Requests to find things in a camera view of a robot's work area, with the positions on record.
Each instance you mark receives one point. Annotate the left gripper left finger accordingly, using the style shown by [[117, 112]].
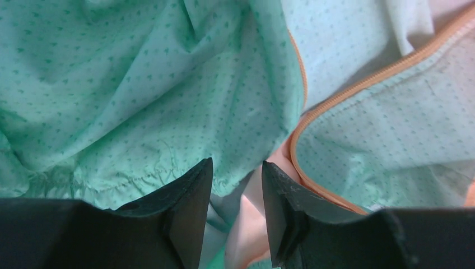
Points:
[[163, 229]]

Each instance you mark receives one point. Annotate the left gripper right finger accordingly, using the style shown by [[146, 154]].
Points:
[[307, 231]]

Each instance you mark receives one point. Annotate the orange and teal jacket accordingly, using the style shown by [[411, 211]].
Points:
[[368, 104]]

